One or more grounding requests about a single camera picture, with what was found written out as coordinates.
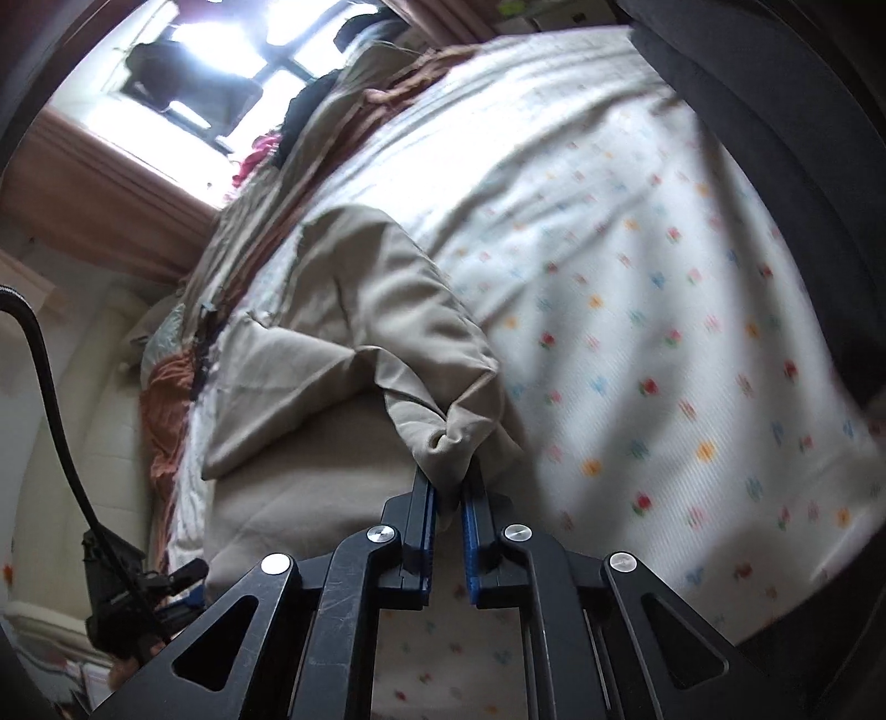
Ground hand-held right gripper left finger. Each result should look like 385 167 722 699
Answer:
90 467 439 720

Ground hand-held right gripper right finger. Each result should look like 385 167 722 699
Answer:
462 462 797 720

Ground large beige garment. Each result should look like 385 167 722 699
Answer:
200 204 523 596

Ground black clothes pile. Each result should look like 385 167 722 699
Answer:
280 69 340 150

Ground hanging dark clothes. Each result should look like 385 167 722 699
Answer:
125 42 264 132

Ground cream padded headboard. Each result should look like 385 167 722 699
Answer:
14 291 174 624

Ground rust orange blanket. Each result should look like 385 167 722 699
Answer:
138 48 486 513

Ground pale green pillow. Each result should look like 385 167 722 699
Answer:
128 305 188 389

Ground white floral bed sheet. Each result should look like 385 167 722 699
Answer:
166 28 886 720

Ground pink curtain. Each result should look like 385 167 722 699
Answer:
0 111 223 285

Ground red clothing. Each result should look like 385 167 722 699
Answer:
231 135 285 188

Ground beige duvet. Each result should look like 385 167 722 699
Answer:
183 38 444 306

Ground dark grey cloth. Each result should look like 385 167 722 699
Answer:
616 0 886 416

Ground window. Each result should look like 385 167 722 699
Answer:
48 0 389 209

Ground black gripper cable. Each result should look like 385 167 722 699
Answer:
0 282 115 548

